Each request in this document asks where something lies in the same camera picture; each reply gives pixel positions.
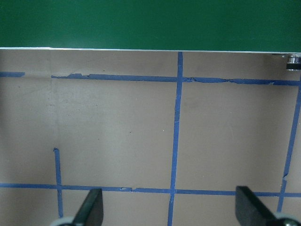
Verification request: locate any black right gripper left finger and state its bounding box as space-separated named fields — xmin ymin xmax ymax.
xmin=72 ymin=189 xmax=103 ymax=226

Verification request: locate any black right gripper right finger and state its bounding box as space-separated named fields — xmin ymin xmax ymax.
xmin=235 ymin=186 xmax=280 ymax=226

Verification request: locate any green conveyor belt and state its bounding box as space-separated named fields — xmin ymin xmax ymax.
xmin=0 ymin=0 xmax=301 ymax=53

